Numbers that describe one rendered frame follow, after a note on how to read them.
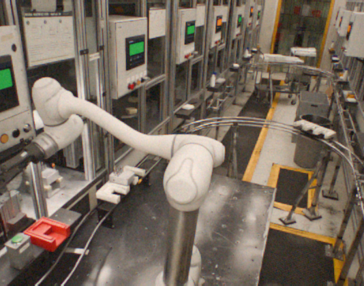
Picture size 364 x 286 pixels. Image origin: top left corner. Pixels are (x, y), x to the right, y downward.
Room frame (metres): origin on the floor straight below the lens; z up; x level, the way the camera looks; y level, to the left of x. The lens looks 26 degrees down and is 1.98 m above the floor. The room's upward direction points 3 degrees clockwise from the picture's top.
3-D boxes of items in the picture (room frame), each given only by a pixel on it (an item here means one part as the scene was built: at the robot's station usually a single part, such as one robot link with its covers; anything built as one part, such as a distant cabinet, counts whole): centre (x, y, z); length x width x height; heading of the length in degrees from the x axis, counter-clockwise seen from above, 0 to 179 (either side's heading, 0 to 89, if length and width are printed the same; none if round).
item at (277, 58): (6.56, -1.88, 0.48); 0.88 x 0.56 x 0.96; 89
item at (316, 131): (2.83, -1.24, 0.84); 0.37 x 0.14 x 0.10; 39
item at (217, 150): (1.03, -0.06, 1.45); 0.18 x 0.14 x 0.13; 78
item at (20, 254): (0.99, 0.66, 0.97); 0.08 x 0.08 x 0.12; 71
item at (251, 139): (5.73, -1.37, 0.01); 5.85 x 0.59 x 0.01; 161
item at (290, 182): (3.15, -1.29, 0.01); 1.00 x 0.55 x 0.01; 161
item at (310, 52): (7.63, -2.68, 0.48); 0.84 x 0.58 x 0.97; 169
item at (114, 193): (1.71, 0.36, 0.84); 0.36 x 0.14 x 0.10; 161
